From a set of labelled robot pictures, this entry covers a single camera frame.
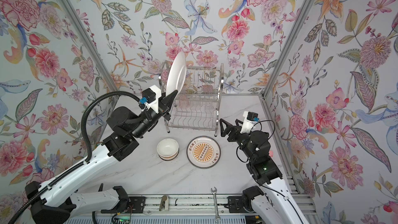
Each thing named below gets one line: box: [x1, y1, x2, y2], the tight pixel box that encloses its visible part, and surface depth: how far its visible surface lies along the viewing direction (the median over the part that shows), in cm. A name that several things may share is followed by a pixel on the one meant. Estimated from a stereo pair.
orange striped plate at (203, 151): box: [186, 135, 222, 168], surface depth 92 cm
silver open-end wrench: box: [210, 186, 222, 224], surface depth 76 cm
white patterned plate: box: [187, 155, 221, 168], surface depth 89 cm
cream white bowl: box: [156, 149, 179, 158], surface depth 88 cm
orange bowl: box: [156, 138, 180, 161], surface depth 88 cm
